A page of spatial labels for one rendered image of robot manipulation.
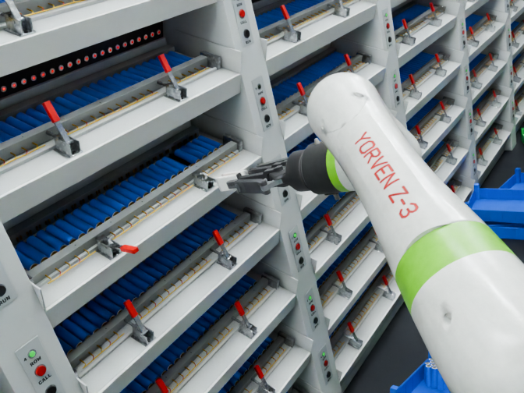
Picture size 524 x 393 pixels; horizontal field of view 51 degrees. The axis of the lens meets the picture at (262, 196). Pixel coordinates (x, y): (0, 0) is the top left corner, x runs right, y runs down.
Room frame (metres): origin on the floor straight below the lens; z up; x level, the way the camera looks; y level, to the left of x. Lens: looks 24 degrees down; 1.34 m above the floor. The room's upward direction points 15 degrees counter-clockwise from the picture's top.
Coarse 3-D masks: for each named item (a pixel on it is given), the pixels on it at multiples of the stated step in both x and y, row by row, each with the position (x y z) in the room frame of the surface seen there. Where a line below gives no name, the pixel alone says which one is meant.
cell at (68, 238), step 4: (48, 228) 0.94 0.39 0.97; (52, 228) 0.94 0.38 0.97; (56, 228) 0.94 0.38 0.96; (48, 232) 0.94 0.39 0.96; (52, 232) 0.93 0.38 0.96; (56, 232) 0.93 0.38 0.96; (60, 232) 0.93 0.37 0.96; (64, 232) 0.93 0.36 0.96; (56, 236) 0.93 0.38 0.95; (60, 236) 0.92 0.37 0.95; (64, 236) 0.92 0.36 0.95; (68, 236) 0.92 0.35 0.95; (72, 236) 0.92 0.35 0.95; (64, 240) 0.91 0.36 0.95; (68, 240) 0.91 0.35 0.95; (68, 244) 0.91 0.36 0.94
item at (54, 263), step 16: (208, 160) 1.16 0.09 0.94; (176, 176) 1.10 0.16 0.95; (192, 176) 1.11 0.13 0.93; (160, 192) 1.04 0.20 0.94; (128, 208) 0.99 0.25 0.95; (144, 208) 1.01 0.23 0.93; (112, 224) 0.95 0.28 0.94; (80, 240) 0.90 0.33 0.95; (96, 240) 0.92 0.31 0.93; (64, 256) 0.86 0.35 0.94; (32, 272) 0.82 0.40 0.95; (48, 272) 0.84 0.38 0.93; (64, 272) 0.84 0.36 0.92
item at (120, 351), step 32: (192, 224) 1.22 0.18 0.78; (224, 224) 1.21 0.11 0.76; (256, 224) 1.23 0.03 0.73; (160, 256) 1.10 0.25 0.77; (192, 256) 1.10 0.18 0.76; (224, 256) 1.10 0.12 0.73; (256, 256) 1.15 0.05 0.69; (128, 288) 1.01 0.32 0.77; (160, 288) 1.00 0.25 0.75; (192, 288) 1.03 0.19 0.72; (224, 288) 1.06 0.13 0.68; (64, 320) 0.93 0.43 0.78; (96, 320) 0.93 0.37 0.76; (128, 320) 0.92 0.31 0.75; (160, 320) 0.94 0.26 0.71; (192, 320) 0.98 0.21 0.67; (96, 352) 0.87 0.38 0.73; (128, 352) 0.87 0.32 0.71; (160, 352) 0.91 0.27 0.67; (96, 384) 0.80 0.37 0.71
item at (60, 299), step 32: (224, 128) 1.28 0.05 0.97; (128, 160) 1.16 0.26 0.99; (160, 160) 1.20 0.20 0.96; (256, 160) 1.20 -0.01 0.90; (64, 192) 1.03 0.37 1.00; (192, 192) 1.08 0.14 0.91; (224, 192) 1.12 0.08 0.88; (160, 224) 0.98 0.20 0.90; (96, 256) 0.89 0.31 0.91; (128, 256) 0.90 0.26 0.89; (64, 288) 0.82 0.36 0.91; (96, 288) 0.85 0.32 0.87
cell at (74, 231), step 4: (60, 220) 0.96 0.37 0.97; (56, 224) 0.96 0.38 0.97; (60, 224) 0.95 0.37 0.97; (64, 224) 0.95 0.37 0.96; (68, 224) 0.95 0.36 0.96; (60, 228) 0.95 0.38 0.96; (64, 228) 0.94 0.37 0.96; (68, 228) 0.94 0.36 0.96; (72, 228) 0.94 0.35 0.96; (76, 228) 0.94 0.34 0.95; (68, 232) 0.94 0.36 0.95; (72, 232) 0.93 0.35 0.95; (76, 232) 0.93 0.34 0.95; (80, 232) 0.93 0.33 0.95; (84, 232) 0.93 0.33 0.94; (76, 236) 0.92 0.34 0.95
